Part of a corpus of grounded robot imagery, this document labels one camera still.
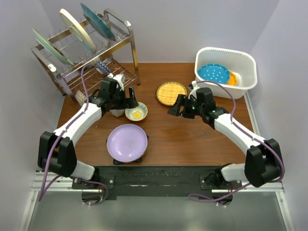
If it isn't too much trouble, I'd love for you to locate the white cup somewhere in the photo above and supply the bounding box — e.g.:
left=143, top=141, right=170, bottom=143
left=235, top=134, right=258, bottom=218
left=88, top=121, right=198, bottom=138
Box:
left=110, top=109, right=125, bottom=117

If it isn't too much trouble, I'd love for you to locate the green plate in rack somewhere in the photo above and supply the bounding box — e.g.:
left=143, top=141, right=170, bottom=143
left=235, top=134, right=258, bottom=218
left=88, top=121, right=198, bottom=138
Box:
left=32, top=28, right=74, bottom=66

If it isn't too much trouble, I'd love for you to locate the teal plate in rack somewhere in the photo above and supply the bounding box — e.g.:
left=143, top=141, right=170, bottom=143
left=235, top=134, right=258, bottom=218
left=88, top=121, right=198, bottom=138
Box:
left=80, top=3, right=116, bottom=41

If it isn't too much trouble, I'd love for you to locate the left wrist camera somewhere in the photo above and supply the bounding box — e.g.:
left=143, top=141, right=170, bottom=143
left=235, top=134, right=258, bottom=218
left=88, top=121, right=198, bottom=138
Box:
left=107, top=73, right=125, bottom=91

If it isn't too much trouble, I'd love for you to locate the cream plate in rack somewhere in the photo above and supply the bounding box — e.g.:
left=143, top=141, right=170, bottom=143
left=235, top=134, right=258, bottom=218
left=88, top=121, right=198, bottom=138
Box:
left=59, top=9, right=97, bottom=53

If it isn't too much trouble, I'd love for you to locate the white plastic bin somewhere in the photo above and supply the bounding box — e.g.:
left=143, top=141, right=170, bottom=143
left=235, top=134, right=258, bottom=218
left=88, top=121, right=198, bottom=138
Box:
left=194, top=47, right=257, bottom=99

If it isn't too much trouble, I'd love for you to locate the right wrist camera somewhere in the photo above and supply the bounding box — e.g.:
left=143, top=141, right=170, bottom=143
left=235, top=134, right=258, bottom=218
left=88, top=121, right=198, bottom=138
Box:
left=188, top=81, right=199, bottom=100

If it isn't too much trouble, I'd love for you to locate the small daisy bowl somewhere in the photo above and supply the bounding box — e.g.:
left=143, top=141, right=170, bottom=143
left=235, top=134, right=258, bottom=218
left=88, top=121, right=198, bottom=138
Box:
left=125, top=102, right=148, bottom=122

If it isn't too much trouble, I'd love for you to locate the purple plate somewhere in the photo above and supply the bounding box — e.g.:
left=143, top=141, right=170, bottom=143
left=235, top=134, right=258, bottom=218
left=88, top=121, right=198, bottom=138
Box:
left=106, top=124, right=148, bottom=163

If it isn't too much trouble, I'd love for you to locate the yellow patterned plate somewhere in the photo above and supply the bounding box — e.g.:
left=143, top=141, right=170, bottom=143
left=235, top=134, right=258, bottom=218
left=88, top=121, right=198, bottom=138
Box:
left=156, top=82, right=187, bottom=106

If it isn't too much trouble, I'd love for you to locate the purple cable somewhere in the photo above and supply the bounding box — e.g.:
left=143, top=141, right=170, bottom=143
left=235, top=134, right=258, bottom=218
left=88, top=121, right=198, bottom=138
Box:
left=188, top=80, right=285, bottom=203
left=38, top=64, right=114, bottom=205

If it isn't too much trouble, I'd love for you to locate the grey patterned cup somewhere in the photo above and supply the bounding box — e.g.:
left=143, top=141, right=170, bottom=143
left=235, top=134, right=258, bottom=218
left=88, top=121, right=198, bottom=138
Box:
left=75, top=90, right=88, bottom=106

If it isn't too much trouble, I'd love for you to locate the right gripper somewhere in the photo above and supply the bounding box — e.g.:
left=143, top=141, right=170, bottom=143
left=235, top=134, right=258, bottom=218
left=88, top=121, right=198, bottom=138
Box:
left=167, top=94, right=204, bottom=119

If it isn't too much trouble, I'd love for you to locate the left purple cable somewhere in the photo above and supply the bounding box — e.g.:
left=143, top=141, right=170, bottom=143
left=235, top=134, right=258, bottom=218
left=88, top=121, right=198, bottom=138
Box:
left=38, top=64, right=114, bottom=205

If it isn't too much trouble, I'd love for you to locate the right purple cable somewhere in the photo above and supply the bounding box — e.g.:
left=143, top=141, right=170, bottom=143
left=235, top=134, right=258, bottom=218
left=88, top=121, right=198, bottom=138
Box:
left=188, top=80, right=285, bottom=203

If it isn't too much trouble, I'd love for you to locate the aluminium rail frame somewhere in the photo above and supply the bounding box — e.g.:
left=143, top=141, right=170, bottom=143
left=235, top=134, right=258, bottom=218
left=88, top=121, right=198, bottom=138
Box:
left=18, top=89, right=295, bottom=231

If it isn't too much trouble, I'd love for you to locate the blue polka dot plate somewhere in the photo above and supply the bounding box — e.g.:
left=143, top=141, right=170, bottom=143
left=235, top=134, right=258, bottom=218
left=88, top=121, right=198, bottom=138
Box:
left=197, top=63, right=230, bottom=84

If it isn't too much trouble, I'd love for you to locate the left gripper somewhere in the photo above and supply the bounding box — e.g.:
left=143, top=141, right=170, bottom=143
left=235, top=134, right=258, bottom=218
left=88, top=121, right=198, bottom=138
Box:
left=110, top=87, right=138, bottom=110

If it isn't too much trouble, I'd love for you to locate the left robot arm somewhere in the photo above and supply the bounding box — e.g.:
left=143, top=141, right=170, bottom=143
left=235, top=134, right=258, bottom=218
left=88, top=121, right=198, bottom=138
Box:
left=38, top=79, right=139, bottom=189

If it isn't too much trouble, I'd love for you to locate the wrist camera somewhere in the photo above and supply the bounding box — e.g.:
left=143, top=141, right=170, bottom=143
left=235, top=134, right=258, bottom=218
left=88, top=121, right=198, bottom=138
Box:
left=107, top=73, right=125, bottom=91
left=188, top=81, right=199, bottom=100

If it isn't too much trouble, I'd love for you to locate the blue zigzag bowl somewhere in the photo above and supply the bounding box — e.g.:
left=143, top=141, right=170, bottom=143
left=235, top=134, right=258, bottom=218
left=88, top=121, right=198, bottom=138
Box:
left=96, top=61, right=111, bottom=75

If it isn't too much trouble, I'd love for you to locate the metal dish rack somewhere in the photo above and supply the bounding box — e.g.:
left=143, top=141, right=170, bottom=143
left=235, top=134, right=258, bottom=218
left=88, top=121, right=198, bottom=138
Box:
left=31, top=4, right=141, bottom=102

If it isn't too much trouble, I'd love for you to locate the orange polka dot plate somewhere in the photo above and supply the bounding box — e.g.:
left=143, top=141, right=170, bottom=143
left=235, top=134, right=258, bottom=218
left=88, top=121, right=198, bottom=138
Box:
left=227, top=71, right=238, bottom=86

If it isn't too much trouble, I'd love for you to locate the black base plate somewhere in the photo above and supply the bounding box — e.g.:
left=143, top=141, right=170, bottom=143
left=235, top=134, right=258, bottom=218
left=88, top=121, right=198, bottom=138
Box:
left=69, top=166, right=246, bottom=204

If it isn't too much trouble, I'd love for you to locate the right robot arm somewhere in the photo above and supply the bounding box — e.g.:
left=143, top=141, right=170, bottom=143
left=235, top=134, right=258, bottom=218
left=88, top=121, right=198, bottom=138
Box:
left=168, top=88, right=284, bottom=189

